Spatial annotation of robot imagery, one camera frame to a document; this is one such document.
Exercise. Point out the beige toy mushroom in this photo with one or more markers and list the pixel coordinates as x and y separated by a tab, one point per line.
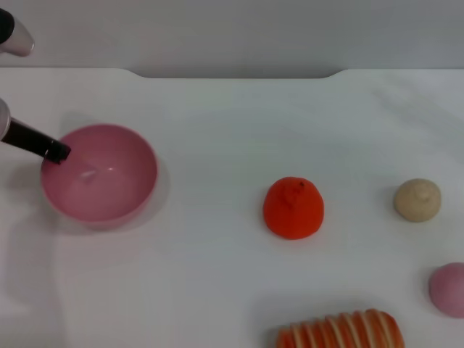
417	201

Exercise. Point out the pink plastic bowl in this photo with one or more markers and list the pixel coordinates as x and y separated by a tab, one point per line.
105	188

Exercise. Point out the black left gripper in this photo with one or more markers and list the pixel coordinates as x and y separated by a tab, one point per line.
29	139

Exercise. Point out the pink toy peach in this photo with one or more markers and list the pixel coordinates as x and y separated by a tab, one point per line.
449	290

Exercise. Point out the red orange toy fruit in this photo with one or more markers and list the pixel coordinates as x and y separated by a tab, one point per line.
293	214

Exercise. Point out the orange white striped toy bread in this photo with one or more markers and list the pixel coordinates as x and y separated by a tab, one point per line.
340	330

